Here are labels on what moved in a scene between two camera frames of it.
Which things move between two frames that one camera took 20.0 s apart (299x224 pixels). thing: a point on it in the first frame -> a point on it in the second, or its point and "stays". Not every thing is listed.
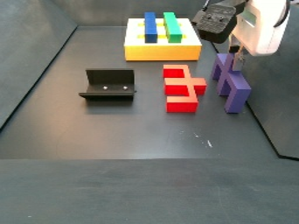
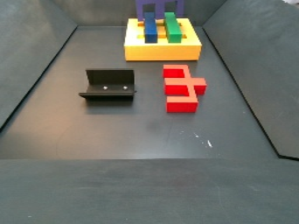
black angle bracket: x=110 y=86 stays
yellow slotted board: x=162 y=51 stays
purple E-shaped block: x=233 y=86 -> x=160 y=8
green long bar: x=174 y=34 stays
